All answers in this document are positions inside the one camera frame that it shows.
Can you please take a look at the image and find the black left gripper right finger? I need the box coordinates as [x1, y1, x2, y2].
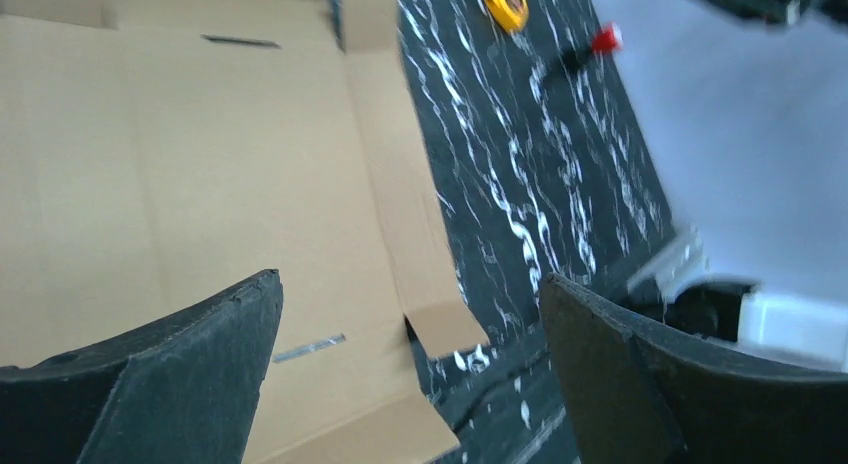
[539, 274, 847, 463]

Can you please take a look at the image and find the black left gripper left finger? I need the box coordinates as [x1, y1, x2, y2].
[1, 269, 283, 464]

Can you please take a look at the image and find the brown cardboard box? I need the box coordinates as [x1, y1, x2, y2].
[1, 0, 487, 463]

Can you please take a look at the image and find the red emergency stop button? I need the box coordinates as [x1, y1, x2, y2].
[543, 23, 623, 80]

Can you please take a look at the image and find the yellow tape measure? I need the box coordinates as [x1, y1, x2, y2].
[483, 0, 529, 33]

